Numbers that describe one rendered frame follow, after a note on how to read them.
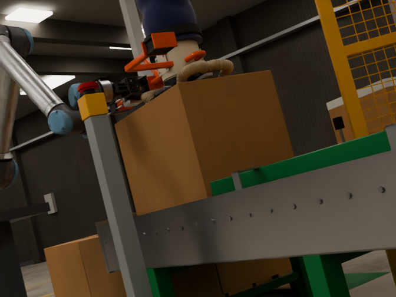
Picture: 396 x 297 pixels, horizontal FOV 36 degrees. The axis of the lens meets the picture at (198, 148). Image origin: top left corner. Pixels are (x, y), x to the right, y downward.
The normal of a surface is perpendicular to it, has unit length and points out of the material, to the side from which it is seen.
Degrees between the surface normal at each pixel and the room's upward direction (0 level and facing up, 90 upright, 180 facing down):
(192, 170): 90
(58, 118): 92
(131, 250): 90
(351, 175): 90
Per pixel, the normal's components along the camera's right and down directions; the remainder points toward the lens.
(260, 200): -0.82, 0.17
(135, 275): 0.51, -0.20
